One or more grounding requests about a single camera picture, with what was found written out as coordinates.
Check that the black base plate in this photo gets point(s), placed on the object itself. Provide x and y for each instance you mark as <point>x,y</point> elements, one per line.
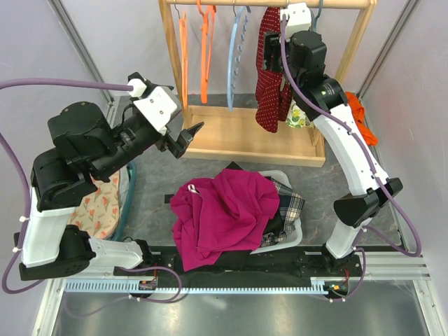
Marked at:
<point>290,266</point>

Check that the red polka dot skirt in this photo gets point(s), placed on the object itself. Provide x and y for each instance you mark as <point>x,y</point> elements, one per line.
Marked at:
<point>272,94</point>

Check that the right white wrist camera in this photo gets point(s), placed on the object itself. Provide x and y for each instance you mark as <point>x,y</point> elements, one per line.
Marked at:
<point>297,17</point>

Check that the blue grey hanger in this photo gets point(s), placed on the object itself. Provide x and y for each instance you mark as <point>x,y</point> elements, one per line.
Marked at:
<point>315,16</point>

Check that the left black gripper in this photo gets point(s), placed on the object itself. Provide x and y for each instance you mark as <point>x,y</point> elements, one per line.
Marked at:
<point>180,147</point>

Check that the black pleated skirt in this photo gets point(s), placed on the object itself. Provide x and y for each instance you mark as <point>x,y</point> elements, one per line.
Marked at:
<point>237,260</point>

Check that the navy plaid skirt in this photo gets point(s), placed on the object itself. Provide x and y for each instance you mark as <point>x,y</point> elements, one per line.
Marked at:
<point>282,225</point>

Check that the light blue hanger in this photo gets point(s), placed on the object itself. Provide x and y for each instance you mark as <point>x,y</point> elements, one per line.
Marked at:
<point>236,46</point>

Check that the orange cloth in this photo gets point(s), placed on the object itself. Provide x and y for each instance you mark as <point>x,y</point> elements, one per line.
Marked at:
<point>358,113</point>

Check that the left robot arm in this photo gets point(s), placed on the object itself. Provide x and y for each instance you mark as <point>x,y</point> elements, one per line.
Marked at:
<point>86,149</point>

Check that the white perforated basket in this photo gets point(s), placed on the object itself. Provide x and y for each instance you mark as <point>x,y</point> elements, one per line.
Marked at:
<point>295,238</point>

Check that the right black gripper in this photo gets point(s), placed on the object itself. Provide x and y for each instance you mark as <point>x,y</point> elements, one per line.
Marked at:
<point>272,44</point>

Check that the teal laundry basket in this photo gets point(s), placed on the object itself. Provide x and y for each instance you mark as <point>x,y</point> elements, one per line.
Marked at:
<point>126,188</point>

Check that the tulip print cloth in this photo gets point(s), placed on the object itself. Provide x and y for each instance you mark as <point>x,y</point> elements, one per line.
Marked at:
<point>99,212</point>

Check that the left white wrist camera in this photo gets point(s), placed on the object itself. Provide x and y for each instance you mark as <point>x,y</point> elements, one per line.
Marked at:
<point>159,107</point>

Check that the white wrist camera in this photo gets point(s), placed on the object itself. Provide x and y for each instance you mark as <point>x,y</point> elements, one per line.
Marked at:
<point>297,17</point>
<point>159,107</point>

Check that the orange hanger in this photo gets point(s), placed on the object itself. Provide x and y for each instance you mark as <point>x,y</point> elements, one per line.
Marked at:
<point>183,31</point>
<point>207,32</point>

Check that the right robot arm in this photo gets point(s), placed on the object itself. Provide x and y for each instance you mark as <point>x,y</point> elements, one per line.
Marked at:
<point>301,60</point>

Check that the lemon print skirt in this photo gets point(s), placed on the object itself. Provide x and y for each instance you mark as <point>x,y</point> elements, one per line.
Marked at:
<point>296,117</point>

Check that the white cable duct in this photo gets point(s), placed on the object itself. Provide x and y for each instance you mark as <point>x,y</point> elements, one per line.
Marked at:
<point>136,286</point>

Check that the small black square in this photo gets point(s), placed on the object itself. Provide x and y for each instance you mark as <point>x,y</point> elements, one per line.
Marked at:
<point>167,198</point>

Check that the magenta pleated skirt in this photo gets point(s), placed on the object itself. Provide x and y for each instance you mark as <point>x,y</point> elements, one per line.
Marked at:
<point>226,213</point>

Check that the wooden clothes rack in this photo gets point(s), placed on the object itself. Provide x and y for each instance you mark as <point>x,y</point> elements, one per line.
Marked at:
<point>235,136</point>

